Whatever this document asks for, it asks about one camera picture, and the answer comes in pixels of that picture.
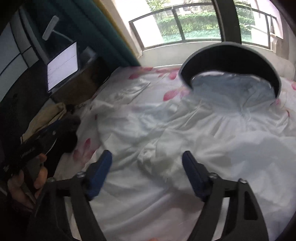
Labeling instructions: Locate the black balcony railing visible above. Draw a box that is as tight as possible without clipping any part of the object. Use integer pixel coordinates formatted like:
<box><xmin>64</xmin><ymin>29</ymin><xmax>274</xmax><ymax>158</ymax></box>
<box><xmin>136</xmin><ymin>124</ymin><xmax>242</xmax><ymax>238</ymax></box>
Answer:
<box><xmin>129</xmin><ymin>1</ymin><xmax>280</xmax><ymax>50</ymax></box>

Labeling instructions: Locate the tan jacket pile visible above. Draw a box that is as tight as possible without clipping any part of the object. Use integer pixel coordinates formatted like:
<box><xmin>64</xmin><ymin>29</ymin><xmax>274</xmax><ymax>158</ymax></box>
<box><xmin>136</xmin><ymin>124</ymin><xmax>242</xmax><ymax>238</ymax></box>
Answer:
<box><xmin>20</xmin><ymin>102</ymin><xmax>67</xmax><ymax>144</ymax></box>

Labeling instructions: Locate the white desk lamp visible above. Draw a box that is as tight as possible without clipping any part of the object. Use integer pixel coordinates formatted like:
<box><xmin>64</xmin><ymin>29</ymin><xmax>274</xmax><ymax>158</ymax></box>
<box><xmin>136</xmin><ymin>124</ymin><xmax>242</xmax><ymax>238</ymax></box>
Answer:
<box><xmin>42</xmin><ymin>16</ymin><xmax>74</xmax><ymax>43</ymax></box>

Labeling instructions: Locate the brown cardboard box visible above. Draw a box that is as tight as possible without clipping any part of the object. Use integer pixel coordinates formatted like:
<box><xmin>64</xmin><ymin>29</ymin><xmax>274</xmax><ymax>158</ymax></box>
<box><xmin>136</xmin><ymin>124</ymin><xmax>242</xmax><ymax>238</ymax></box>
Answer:
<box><xmin>51</xmin><ymin>67</ymin><xmax>101</xmax><ymax>105</ymax></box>

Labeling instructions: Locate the white hooded sun jacket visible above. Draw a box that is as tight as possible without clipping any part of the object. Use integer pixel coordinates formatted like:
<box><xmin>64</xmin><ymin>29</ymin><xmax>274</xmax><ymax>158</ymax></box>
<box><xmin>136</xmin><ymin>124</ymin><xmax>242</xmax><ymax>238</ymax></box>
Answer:
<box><xmin>89</xmin><ymin>41</ymin><xmax>296</xmax><ymax>241</ymax></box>

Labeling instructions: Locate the teal curtain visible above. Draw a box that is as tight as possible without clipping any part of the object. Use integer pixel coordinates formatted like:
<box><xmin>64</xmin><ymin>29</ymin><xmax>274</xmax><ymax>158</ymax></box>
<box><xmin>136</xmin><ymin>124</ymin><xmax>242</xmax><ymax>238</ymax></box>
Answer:
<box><xmin>56</xmin><ymin>1</ymin><xmax>140</xmax><ymax>67</ymax></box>

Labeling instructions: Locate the floral pink white bedsheet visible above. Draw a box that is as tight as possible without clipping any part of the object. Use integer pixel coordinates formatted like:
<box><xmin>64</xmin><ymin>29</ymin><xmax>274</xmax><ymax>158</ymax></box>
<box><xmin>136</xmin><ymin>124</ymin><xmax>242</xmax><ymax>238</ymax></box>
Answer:
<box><xmin>53</xmin><ymin>66</ymin><xmax>296</xmax><ymax>241</ymax></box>

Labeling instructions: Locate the person left hand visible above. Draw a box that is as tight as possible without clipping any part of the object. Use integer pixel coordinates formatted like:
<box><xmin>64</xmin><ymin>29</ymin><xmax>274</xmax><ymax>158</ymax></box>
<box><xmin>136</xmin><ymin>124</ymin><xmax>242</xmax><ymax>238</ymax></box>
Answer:
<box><xmin>6</xmin><ymin>153</ymin><xmax>48</xmax><ymax>212</ymax></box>

